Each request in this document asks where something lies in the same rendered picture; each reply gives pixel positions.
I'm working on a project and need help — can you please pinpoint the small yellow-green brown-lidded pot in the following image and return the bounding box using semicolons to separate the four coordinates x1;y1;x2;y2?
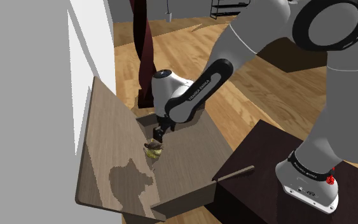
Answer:
144;139;164;160

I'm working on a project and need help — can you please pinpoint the dark brown robot stand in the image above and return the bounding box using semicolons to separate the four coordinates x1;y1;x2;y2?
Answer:
203;119;358;224

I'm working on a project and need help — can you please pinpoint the brown wooden table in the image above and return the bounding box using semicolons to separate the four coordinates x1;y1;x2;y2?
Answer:
74;76;256;223

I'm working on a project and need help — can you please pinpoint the black wire shelf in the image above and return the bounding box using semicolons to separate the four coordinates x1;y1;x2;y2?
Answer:
210;0;251;20

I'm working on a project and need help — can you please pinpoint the dark red curtain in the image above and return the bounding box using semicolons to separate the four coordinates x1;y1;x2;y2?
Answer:
129;0;158;109

